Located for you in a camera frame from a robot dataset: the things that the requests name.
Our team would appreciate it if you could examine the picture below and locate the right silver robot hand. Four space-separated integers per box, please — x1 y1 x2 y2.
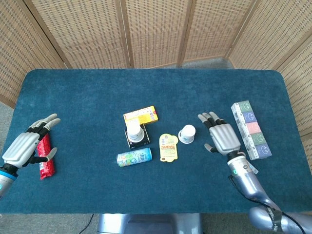
197 111 242 156

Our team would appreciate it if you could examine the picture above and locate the woven rattan folding screen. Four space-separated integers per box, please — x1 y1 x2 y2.
0 0 312 148

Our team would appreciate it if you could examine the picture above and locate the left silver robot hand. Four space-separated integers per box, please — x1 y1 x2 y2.
1 113 61 169

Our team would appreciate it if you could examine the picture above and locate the yellow cardboard box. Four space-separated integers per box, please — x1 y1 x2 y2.
123 105 159 129

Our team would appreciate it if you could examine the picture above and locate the light blue drink can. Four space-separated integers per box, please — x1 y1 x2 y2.
116 147 153 168

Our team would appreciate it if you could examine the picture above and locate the black floor cable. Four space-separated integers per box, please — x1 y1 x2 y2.
78 214 95 234

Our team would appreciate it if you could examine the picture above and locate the red snack packet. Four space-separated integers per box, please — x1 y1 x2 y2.
36 133 56 180

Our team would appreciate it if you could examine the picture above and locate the black rectangular tin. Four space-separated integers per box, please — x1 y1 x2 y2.
124 123 151 150

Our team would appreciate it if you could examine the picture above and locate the blue white toothpaste tube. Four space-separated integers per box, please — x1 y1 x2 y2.
248 162 259 176

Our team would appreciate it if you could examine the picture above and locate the multicolour tissue pack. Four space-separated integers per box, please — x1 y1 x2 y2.
231 99 273 161

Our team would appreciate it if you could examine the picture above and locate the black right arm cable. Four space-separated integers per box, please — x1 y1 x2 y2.
228 175 308 234

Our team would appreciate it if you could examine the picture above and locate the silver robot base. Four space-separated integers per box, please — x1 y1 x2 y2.
97 213 203 234

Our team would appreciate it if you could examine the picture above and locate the yellow shaped card packet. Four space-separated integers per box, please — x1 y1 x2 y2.
159 133 179 163

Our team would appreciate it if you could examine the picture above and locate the blue table cloth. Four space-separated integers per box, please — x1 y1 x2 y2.
0 69 312 215

